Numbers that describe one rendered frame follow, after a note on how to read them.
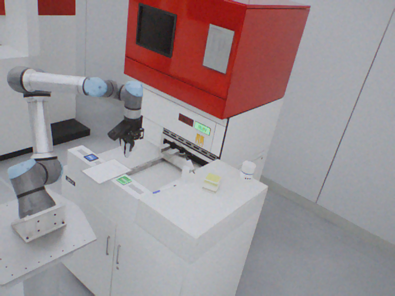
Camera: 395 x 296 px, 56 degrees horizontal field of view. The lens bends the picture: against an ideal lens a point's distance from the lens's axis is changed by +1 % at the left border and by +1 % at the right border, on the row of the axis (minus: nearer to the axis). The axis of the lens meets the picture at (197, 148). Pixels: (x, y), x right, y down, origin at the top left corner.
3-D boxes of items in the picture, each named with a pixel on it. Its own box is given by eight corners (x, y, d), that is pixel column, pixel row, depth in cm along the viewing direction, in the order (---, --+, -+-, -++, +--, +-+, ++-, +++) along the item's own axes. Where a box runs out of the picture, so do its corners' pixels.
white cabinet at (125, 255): (133, 229, 288) (143, 138, 250) (231, 307, 240) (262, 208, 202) (59, 272, 242) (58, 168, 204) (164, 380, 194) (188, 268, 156)
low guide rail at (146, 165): (169, 155, 235) (170, 151, 233) (171, 157, 234) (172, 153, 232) (106, 182, 198) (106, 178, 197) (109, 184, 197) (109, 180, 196)
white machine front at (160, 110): (126, 126, 262) (131, 72, 243) (216, 177, 221) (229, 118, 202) (123, 127, 259) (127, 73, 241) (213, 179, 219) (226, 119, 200)
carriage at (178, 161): (164, 150, 234) (164, 146, 232) (208, 175, 216) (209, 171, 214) (155, 154, 228) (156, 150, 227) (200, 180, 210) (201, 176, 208)
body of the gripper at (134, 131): (143, 140, 171) (146, 116, 165) (129, 144, 164) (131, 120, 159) (132, 133, 174) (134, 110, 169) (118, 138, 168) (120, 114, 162)
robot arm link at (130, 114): (131, 111, 156) (119, 105, 161) (131, 121, 159) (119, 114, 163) (144, 108, 162) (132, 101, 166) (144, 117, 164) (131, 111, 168)
